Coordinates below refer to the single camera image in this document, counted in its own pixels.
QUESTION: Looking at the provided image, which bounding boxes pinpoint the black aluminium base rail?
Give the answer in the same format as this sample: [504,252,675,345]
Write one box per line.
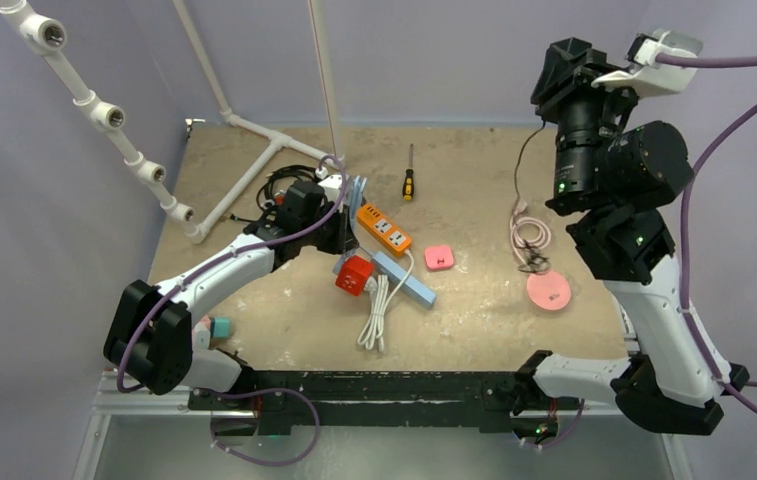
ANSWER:
[94,369,677,435]

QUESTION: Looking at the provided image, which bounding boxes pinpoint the pink square small box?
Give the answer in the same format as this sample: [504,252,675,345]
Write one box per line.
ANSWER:
[424,244,455,272]

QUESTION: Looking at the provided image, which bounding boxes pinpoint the white cable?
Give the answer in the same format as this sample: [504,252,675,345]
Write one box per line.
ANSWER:
[356,248,418,354]

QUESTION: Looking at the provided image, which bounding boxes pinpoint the thin black wire tangle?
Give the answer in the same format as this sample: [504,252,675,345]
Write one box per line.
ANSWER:
[513,122,553,276]

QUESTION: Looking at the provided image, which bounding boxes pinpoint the red cube socket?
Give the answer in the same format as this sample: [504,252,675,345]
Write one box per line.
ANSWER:
[335,255,375,297]

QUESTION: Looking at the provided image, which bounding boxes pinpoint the white PVC pipe frame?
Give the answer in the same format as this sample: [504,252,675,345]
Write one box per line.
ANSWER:
[0,1,338,245]

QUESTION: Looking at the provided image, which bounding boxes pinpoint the yellow black screwdriver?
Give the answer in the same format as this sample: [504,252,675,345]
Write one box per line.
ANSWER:
[402,143,415,201]

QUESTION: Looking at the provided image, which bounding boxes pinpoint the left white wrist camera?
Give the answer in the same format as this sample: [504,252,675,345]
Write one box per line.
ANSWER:
[318,173,345,209]

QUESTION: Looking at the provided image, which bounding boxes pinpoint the orange power strip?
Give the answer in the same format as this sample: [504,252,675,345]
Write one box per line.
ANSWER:
[356,203,412,258]

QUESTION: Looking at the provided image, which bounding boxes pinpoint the light blue power strip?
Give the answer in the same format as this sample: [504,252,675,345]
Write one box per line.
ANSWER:
[331,250,438,311]

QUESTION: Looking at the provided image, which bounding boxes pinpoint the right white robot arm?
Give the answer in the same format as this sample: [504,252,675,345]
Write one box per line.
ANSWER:
[514,29,749,436]

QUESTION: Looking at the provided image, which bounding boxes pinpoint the pink round disc charger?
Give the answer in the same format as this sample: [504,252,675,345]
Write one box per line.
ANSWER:
[526,271,572,312]

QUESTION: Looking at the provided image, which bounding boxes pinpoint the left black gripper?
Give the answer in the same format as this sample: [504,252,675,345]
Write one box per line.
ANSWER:
[299,200,357,254]

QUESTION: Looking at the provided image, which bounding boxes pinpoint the pink cable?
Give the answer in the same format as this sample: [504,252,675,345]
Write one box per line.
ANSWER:
[509,201,553,266]

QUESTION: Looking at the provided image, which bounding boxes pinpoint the coiled black cable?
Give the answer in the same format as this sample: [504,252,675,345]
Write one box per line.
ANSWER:
[228,164,326,227]

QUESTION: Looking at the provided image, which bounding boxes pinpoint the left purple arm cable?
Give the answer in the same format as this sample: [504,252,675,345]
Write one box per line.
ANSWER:
[116,155,350,469]

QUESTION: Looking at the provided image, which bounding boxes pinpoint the teal small block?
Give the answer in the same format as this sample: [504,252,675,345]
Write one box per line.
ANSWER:
[210,317,231,340]

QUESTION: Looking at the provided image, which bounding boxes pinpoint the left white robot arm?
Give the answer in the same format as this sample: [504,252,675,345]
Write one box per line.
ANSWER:
[103,175,357,409]

